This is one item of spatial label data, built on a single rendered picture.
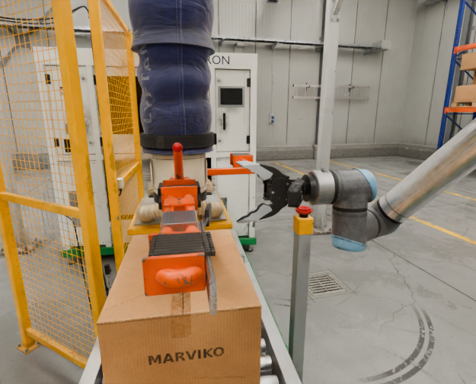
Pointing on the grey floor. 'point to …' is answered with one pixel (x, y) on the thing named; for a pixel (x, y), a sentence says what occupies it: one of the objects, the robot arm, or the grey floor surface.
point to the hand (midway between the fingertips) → (235, 193)
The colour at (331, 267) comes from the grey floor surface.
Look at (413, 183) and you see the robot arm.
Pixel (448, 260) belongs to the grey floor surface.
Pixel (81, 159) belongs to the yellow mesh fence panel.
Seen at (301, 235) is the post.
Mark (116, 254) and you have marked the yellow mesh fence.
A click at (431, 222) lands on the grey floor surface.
